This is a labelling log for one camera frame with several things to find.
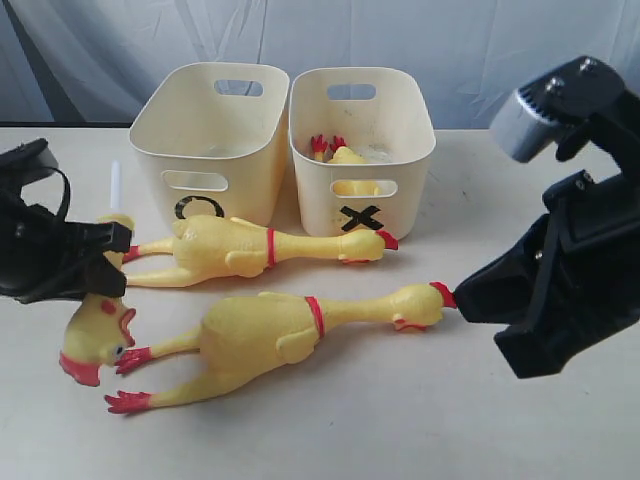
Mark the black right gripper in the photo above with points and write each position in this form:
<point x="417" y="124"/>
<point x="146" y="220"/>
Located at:
<point x="572" y="280"/>

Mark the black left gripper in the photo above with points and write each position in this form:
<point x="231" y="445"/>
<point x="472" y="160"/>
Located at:
<point x="44" y="256"/>

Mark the broken chicken head with squeaker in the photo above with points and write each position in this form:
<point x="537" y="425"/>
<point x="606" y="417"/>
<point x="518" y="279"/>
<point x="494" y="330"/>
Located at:
<point x="97" y="334"/>

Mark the yellow rubber chicken red collar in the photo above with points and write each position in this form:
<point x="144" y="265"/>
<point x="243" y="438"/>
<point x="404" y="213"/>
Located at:
<point x="205" y="247"/>

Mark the large yellow rubber chicken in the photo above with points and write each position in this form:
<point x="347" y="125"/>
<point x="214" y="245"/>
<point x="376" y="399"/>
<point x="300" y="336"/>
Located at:
<point x="243" y="337"/>

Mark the cream bin black O mark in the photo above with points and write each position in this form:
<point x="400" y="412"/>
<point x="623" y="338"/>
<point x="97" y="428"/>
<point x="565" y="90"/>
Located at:
<point x="212" y="139"/>

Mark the blue backdrop curtain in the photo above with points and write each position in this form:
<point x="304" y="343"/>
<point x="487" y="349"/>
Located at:
<point x="99" y="61"/>

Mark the cream bin black X mark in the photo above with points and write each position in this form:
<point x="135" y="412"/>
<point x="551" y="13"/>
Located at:
<point x="361" y="138"/>

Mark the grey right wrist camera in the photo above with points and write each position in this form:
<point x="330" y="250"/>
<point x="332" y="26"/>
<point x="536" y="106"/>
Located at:
<point x="549" y="107"/>

